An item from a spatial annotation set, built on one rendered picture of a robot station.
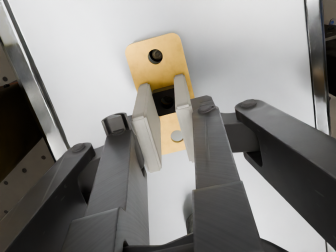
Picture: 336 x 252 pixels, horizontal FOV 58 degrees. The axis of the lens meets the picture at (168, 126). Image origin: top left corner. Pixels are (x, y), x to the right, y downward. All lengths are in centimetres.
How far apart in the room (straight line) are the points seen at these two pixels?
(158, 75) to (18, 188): 52
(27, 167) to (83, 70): 44
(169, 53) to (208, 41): 3
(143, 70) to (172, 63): 2
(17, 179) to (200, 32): 53
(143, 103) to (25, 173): 52
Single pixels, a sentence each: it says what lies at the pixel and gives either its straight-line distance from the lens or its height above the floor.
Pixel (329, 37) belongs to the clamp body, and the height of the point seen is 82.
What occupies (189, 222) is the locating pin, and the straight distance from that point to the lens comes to 28.
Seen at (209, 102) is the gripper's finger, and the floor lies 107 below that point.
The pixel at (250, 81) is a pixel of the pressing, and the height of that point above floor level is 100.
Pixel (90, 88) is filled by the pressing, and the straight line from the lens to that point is 23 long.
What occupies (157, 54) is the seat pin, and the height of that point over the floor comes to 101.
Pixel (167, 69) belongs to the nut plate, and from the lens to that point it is 21.
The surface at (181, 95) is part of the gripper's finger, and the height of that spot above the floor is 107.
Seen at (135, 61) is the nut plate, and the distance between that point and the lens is 21.
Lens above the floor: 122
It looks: 68 degrees down
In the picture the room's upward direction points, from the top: 178 degrees clockwise
